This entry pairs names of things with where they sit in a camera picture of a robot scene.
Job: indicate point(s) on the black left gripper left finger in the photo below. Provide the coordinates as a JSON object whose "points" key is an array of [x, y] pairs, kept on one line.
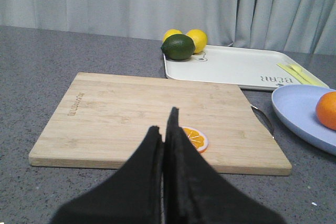
{"points": [[131, 195]]}

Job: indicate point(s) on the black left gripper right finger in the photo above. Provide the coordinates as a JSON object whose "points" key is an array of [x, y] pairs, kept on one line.
{"points": [[195, 193]]}

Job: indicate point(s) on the light blue plate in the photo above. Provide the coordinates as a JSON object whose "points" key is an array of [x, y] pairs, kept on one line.
{"points": [[295, 106]]}

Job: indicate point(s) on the orange fruit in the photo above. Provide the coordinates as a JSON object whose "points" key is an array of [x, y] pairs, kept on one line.
{"points": [[325, 110]]}

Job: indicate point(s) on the white tray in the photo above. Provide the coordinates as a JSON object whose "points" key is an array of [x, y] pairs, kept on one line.
{"points": [[247, 68]]}

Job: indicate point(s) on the orange slice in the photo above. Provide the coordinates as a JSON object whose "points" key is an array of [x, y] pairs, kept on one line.
{"points": [[197, 138]]}

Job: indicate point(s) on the wooden cutting board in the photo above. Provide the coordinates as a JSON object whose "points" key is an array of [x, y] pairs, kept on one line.
{"points": [[103, 118]]}

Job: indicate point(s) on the green lime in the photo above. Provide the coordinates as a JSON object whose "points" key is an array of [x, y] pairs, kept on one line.
{"points": [[178, 47]]}

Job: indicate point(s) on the yellow lemon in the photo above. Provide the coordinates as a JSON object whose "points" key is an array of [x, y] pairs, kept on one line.
{"points": [[170, 33], [199, 38]]}

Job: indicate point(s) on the grey curtain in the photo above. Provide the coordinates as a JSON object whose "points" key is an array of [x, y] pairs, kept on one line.
{"points": [[306, 26]]}

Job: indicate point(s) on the metal cutting board handle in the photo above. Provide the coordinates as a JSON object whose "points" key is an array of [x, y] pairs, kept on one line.
{"points": [[262, 117]]}

